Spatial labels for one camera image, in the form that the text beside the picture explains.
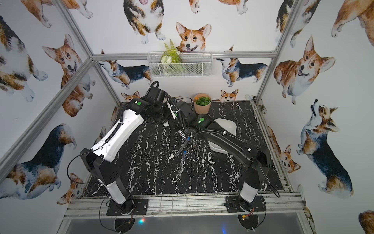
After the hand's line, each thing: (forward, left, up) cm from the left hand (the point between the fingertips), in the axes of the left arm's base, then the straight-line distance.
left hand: (177, 113), depth 78 cm
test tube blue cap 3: (-17, -1, -28) cm, 32 cm away
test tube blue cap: (-10, -2, -5) cm, 11 cm away
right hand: (-6, +4, +2) cm, 7 cm away
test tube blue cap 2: (0, -5, -28) cm, 28 cm away
